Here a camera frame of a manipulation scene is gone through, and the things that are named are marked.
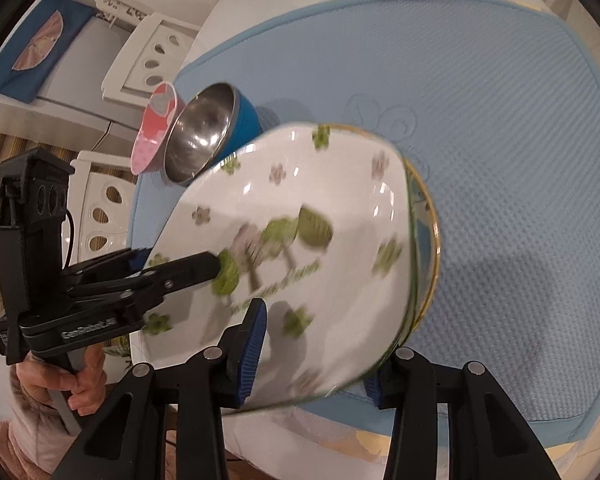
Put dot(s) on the person's left hand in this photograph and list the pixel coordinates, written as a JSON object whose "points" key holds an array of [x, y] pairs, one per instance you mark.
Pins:
{"points": [[90, 380]]}

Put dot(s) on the pink cartoon bowl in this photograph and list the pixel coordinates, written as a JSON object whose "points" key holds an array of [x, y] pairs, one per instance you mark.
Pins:
{"points": [[152, 130]]}

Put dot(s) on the blue refrigerator cover cloth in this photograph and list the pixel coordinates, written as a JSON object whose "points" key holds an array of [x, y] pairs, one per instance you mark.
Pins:
{"points": [[20, 70]]}

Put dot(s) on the white ornate rack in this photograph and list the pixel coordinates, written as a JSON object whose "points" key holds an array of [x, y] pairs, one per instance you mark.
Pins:
{"points": [[117, 10]]}

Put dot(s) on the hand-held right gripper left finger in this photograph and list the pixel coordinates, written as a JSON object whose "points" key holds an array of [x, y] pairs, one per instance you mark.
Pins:
{"points": [[252, 355]]}

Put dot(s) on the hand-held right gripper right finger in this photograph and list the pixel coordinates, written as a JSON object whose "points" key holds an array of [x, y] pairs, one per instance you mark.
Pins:
{"points": [[375, 392]]}

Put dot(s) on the hexagonal tree print plate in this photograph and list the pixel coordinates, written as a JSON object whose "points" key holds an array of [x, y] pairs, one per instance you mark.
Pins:
{"points": [[330, 185]]}

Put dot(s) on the white dining chair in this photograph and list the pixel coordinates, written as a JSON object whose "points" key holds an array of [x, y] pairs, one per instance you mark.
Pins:
{"points": [[87, 195], [135, 67]]}

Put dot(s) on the person's left forearm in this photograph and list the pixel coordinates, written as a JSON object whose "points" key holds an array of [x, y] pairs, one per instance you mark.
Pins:
{"points": [[25, 435]]}

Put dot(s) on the green plant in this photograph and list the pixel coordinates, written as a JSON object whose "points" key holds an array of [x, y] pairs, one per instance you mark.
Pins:
{"points": [[116, 349]]}

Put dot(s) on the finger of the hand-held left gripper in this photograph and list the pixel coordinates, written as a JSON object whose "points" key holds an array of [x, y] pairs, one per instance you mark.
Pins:
{"points": [[120, 262], [180, 275]]}

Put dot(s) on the grey refrigerator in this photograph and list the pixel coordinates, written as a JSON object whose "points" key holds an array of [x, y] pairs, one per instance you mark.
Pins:
{"points": [[70, 95]]}

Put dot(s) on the blue steel bowl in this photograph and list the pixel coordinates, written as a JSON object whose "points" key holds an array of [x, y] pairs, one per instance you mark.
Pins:
{"points": [[200, 130]]}

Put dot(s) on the light blue table mat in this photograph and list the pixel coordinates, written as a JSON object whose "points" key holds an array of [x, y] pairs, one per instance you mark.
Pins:
{"points": [[480, 110]]}

